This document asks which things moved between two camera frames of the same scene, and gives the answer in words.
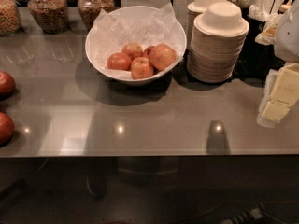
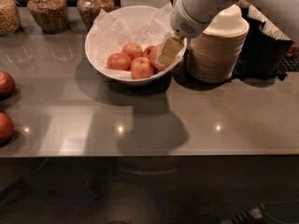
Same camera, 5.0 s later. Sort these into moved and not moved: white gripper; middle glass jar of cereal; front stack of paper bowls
Moved: white gripper
Not moved: front stack of paper bowls; middle glass jar of cereal
